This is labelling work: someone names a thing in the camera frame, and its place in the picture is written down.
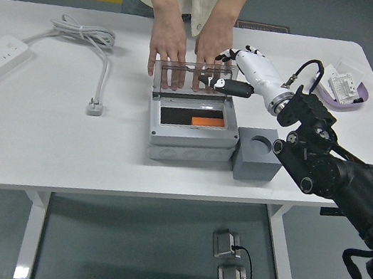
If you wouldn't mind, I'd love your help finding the person's left hand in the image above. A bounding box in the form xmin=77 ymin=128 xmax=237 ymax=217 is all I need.
xmin=186 ymin=22 xmax=236 ymax=97

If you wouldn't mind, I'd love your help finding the person's right hand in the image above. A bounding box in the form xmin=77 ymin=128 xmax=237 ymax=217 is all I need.
xmin=142 ymin=14 xmax=196 ymax=93

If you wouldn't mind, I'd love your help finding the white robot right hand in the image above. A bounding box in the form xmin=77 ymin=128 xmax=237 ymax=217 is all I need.
xmin=193 ymin=36 xmax=299 ymax=115

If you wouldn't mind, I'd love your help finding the clear hinged box lid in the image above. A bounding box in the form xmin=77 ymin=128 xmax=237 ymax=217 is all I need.
xmin=149 ymin=51 xmax=241 ymax=111

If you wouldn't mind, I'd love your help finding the orange cylindrical battery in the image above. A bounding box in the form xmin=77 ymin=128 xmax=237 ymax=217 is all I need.
xmin=191 ymin=113 xmax=226 ymax=131

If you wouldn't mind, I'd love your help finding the grey plastic junction box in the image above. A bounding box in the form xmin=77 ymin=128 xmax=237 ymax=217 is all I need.
xmin=137 ymin=84 xmax=246 ymax=173

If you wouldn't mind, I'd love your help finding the dark floor sign mat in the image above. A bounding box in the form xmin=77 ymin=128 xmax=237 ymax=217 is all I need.
xmin=234 ymin=18 xmax=292 ymax=38

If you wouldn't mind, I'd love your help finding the clear plastic packet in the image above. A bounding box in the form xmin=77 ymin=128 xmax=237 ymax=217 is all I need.
xmin=333 ymin=56 xmax=368 ymax=85

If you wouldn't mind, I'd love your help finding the grey block with round hole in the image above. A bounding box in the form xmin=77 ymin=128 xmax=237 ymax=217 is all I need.
xmin=228 ymin=122 xmax=290 ymax=188

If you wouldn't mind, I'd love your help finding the purple tray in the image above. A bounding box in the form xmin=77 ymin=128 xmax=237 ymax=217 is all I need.
xmin=310 ymin=73 xmax=373 ymax=117

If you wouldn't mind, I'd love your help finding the black table control panel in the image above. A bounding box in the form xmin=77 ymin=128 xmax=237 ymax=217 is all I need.
xmin=319 ymin=204 xmax=341 ymax=219

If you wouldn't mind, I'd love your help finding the white table leg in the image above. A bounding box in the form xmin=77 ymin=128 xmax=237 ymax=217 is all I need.
xmin=8 ymin=186 xmax=54 ymax=279
xmin=254 ymin=201 xmax=308 ymax=279

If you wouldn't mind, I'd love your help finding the white power cord with plug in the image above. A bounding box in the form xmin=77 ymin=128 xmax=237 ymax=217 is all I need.
xmin=12 ymin=6 xmax=122 ymax=119

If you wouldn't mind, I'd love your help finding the white switch module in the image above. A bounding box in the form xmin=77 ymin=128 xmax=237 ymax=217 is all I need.
xmin=325 ymin=70 xmax=361 ymax=105

